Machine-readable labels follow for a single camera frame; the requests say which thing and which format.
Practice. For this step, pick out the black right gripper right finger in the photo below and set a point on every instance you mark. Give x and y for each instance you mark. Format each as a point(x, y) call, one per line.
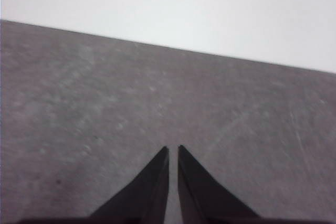
point(202, 195)

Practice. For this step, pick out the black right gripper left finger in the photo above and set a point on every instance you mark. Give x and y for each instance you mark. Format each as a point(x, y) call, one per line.
point(147, 195)

